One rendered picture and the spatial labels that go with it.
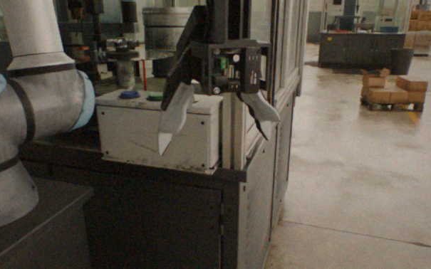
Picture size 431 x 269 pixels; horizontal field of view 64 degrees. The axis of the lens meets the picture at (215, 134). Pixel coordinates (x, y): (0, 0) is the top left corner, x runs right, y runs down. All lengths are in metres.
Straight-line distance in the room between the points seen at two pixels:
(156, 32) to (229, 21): 1.47
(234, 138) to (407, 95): 3.92
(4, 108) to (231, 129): 0.43
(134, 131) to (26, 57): 0.26
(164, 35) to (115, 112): 1.06
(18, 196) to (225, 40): 0.46
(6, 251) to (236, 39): 0.45
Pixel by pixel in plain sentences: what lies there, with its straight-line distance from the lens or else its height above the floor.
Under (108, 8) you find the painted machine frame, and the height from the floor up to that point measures 1.10.
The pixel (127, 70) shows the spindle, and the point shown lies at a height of 0.90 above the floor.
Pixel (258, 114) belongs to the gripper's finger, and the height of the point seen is 0.95.
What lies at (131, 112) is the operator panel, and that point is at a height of 0.87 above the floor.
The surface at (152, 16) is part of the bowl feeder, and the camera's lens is 1.85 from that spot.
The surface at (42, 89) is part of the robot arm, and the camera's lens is 0.68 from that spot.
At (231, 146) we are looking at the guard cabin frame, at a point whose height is 0.80.
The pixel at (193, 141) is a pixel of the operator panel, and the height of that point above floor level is 0.82.
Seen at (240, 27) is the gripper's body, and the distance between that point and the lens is 0.36.
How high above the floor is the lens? 1.07
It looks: 19 degrees down
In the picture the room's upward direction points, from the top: straight up
